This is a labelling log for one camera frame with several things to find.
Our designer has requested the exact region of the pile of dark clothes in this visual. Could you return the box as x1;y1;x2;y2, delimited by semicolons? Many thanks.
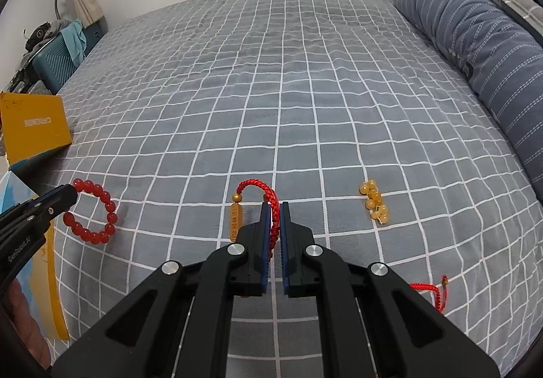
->
24;19;71;52

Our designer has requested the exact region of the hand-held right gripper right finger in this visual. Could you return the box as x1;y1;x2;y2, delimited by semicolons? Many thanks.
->
280;202;501;378

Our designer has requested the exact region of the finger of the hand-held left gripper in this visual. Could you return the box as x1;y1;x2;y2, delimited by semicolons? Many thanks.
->
0;203;60;243
23;184;79;211

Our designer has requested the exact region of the red cord gold pendant bracelet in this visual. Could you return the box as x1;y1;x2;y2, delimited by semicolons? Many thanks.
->
229;180;449;314

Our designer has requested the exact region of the grey checked bed sheet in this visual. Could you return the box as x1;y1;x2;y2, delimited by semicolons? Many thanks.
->
46;0;543;378

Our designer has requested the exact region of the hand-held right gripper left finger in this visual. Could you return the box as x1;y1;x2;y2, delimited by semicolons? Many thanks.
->
51;202;272;378

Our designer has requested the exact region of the red bead bracelet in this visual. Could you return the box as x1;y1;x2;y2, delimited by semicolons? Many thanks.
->
63;178;120;245

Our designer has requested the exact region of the teal suitcase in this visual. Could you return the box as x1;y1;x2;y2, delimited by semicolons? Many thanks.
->
32;23;102;94

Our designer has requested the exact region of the teal cloth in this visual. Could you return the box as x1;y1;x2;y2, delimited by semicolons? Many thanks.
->
60;19;88;65

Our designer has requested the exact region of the yellow bead bracelet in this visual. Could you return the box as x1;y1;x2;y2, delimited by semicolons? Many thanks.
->
359;179;390;226

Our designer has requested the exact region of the yellow white cardboard box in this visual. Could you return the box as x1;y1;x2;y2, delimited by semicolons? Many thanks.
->
0;91;73;340

